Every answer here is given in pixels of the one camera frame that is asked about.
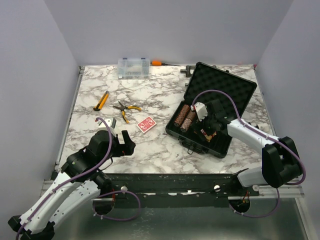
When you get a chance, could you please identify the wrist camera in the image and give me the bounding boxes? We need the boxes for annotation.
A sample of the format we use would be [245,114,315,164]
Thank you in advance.
[95,117,117,137]
[190,102,208,122]

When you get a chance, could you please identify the chip roll in case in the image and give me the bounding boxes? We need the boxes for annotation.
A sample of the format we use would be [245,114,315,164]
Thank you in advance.
[180,104,191,115]

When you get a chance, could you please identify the orange black chip roll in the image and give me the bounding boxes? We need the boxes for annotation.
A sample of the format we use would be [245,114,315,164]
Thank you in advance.
[186,111,197,121]
[174,111,188,127]

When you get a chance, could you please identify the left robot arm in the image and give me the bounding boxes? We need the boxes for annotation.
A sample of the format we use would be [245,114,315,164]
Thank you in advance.
[8,129,136,240]

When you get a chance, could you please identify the yellow utility knife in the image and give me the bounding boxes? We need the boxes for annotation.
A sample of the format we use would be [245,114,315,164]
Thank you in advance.
[93,90,110,112]

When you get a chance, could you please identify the orange blue chip roll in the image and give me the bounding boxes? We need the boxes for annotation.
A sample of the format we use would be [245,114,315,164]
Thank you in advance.
[180,118,193,133]

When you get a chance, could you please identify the yellow black pliers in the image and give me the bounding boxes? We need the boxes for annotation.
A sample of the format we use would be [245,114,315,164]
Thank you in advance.
[112,101,142,124]

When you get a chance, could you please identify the clear plastic organizer box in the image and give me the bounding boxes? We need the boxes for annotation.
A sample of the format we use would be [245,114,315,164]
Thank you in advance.
[117,58,150,80]

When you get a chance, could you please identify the black poker set case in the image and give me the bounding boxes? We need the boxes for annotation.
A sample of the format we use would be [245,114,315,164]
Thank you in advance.
[165,62,257,159]

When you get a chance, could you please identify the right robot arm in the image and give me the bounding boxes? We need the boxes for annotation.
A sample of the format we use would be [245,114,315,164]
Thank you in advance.
[193,100,306,196]

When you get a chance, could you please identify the purple cable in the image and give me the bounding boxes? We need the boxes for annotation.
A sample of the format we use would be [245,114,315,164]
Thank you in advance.
[15,116,142,240]
[191,89,307,218]

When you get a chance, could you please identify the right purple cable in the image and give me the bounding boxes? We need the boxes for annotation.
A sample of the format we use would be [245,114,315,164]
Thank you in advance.
[191,89,307,218]

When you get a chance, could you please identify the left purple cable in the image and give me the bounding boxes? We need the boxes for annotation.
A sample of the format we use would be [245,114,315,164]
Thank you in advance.
[15,116,142,240]

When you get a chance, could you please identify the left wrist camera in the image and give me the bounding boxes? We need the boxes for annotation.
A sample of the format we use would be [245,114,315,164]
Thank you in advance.
[95,117,117,137]

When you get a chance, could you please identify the orange handled screwdriver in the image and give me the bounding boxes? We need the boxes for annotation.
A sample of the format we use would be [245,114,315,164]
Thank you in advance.
[150,60,179,67]

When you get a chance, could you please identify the black mounting rail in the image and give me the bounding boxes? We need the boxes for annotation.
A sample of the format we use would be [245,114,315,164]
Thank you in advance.
[92,173,259,212]

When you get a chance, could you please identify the red backed card deck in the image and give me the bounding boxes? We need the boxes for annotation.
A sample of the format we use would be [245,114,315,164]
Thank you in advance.
[136,116,157,134]

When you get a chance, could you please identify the Texas Hold'em card box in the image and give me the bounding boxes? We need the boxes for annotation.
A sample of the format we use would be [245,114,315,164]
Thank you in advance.
[200,129,217,143]

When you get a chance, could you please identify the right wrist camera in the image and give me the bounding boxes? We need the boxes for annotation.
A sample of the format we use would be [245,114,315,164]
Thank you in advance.
[190,102,208,122]

